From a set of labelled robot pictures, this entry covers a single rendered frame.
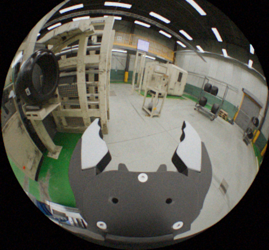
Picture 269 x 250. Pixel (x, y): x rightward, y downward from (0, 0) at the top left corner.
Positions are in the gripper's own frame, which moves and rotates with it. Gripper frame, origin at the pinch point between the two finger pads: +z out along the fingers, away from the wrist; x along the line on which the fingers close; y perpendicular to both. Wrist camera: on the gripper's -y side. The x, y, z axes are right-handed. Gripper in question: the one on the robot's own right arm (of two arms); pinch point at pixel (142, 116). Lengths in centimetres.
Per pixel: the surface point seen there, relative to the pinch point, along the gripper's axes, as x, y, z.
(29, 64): -79, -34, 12
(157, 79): 89, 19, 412
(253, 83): 1044, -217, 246
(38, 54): -79, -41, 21
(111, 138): -53, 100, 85
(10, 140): -136, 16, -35
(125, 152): -21, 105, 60
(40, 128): -129, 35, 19
